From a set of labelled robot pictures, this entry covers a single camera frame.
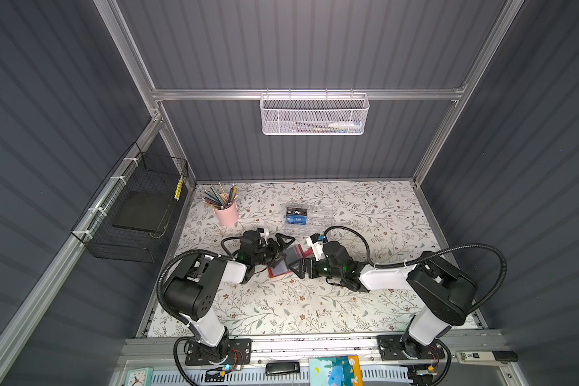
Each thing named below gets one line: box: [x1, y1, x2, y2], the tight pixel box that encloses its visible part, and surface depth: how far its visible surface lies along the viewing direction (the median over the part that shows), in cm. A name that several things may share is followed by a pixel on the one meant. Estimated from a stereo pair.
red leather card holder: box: [266, 243, 313, 279], surface depth 95 cm
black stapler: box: [265, 361, 300, 376], surface depth 69 cm
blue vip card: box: [286, 214, 308, 226], surface depth 102 cm
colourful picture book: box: [308, 355, 364, 386], surface depth 71 cm
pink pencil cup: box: [213, 200, 239, 226], surface depth 105 cm
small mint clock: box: [124, 367, 154, 386], surface depth 69 cm
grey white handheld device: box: [455, 350, 519, 366], surface depth 71 cm
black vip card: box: [286, 207, 308, 216], surface depth 101 cm
